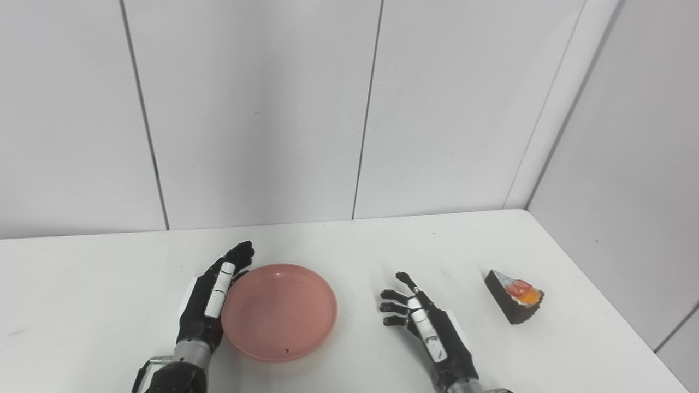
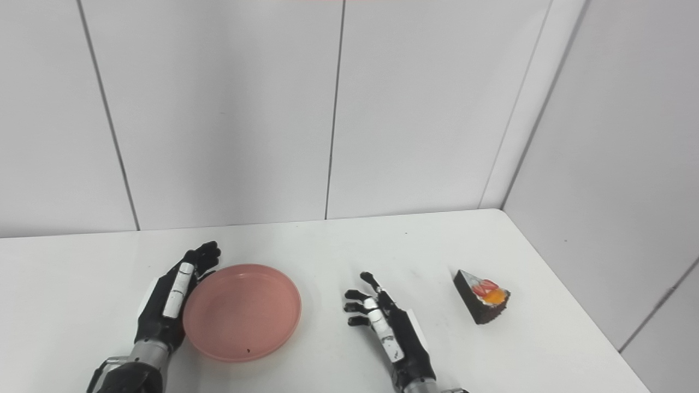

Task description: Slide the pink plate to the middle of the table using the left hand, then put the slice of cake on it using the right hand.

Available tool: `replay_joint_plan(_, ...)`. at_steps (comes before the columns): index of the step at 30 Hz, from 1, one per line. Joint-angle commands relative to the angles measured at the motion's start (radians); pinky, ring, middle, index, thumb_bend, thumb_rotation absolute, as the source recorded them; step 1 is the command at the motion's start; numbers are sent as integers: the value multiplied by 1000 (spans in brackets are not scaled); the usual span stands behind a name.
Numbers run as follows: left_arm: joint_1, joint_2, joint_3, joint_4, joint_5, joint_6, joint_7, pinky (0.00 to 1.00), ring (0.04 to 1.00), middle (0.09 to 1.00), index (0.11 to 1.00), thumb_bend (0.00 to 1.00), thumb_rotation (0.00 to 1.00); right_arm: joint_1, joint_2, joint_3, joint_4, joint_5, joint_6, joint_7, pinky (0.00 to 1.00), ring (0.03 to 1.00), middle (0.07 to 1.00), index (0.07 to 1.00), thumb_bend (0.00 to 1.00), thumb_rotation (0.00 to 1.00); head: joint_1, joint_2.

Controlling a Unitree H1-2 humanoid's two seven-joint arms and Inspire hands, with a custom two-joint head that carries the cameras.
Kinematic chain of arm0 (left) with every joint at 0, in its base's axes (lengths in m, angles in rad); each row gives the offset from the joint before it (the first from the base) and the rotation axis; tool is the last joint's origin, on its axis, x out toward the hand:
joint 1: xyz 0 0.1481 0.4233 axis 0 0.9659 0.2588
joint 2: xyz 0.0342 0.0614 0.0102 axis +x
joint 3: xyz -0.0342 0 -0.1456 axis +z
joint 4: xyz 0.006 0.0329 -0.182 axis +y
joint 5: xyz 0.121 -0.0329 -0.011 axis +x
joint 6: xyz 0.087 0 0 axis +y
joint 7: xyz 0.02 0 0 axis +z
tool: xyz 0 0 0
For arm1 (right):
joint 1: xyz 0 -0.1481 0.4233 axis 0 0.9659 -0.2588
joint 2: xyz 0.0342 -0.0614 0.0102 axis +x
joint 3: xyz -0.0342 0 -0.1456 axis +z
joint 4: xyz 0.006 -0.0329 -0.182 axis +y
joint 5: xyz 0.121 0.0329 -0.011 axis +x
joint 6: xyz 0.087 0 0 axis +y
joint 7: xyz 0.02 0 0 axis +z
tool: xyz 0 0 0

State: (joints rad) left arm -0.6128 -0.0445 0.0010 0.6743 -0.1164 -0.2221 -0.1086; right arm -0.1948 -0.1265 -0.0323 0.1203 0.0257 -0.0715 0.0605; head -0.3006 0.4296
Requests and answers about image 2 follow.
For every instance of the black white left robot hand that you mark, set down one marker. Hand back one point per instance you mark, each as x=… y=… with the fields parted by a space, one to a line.
x=164 y=311

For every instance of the pink round plate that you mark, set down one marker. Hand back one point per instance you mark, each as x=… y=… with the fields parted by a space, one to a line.
x=243 y=314

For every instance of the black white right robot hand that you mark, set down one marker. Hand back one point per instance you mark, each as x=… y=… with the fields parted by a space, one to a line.
x=398 y=333

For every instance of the chocolate cake slice with fruit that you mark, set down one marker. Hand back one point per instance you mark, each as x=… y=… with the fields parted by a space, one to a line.
x=480 y=303

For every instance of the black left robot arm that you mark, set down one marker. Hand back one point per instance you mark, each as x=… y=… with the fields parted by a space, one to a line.
x=134 y=371

